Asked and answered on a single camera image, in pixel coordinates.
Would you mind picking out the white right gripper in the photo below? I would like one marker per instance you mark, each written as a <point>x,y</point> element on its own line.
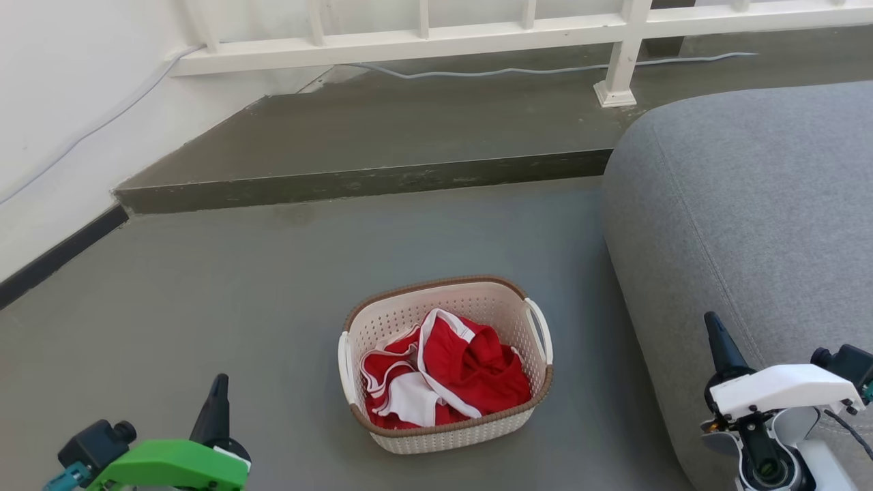
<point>784,392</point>

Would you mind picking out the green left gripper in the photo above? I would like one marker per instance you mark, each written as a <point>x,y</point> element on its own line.
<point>170,467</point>

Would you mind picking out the beige perforated laundry basket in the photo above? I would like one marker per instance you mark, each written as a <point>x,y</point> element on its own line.
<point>450,440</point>

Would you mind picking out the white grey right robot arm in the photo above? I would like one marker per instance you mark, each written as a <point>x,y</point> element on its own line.
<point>771,457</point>

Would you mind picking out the red and white garment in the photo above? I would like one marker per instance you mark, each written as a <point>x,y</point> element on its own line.
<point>470,372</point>

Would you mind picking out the grey fabric sofa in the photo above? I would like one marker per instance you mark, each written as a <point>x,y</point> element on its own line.
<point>736,204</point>

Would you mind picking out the black baseboard strip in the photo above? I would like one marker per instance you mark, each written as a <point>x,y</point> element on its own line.
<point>61,256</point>

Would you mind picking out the white wooden railing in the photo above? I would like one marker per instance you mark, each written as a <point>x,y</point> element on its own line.
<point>450,37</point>

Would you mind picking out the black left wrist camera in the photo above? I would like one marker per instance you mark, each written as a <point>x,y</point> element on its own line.
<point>95,443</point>

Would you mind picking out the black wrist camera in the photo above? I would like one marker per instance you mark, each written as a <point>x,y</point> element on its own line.
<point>849,365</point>
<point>95,443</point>

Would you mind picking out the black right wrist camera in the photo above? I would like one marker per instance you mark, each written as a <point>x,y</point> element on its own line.
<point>849,365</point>

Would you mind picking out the teal left camera connector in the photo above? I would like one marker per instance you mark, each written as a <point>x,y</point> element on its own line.
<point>65,477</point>

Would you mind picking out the dark post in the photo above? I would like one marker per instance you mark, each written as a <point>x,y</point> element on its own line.
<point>665,46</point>

